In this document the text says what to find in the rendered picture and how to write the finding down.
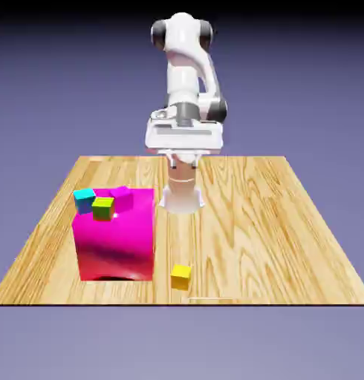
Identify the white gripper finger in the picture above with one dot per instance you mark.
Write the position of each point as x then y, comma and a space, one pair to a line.
173, 161
194, 161

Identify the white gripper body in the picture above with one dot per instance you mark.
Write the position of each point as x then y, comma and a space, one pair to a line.
183, 139

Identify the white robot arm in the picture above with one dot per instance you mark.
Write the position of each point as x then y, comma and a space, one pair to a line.
182, 44

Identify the small magenta cube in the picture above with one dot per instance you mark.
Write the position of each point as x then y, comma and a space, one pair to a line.
122, 197

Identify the small green cube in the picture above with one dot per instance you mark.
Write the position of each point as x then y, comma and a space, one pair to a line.
103, 208

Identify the small cyan cube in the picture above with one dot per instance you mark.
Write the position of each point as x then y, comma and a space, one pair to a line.
84, 200

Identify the small yellow cube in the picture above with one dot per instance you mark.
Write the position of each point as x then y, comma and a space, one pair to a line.
180, 276

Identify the large magenta box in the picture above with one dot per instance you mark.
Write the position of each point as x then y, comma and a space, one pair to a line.
116, 237

